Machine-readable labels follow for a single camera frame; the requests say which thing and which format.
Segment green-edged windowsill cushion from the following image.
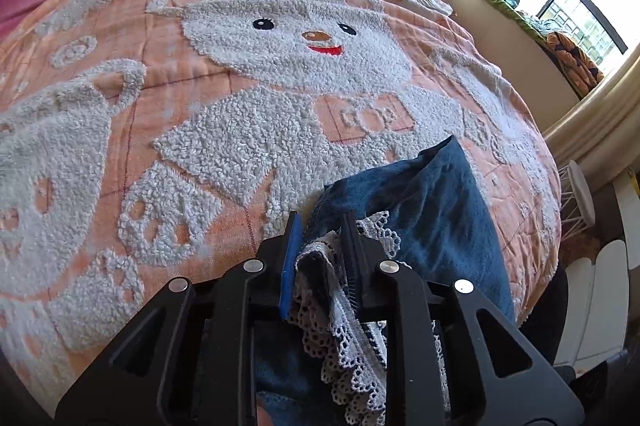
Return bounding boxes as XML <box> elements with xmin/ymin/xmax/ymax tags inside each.
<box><xmin>456</xmin><ymin>0</ymin><xmax>557</xmax><ymax>52</ymax></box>

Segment white chair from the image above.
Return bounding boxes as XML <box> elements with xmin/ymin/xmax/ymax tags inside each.
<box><xmin>554</xmin><ymin>239</ymin><xmax>629</xmax><ymax>377</ymax></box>

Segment blue denim lace-trimmed pants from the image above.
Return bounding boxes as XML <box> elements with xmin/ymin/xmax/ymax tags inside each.
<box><xmin>255</xmin><ymin>137</ymin><xmax>515</xmax><ymax>425</ymax></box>

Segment orange patterned cushion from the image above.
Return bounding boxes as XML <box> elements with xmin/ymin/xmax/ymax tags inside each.
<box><xmin>546</xmin><ymin>31</ymin><xmax>604</xmax><ymax>98</ymax></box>

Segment white wire stool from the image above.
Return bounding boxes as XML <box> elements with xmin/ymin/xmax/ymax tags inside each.
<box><xmin>559</xmin><ymin>160</ymin><xmax>596</xmax><ymax>241</ymax></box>

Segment peach bear-pattern blanket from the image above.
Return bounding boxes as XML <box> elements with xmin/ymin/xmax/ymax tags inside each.
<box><xmin>1</xmin><ymin>0</ymin><xmax>561</xmax><ymax>414</ymax></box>

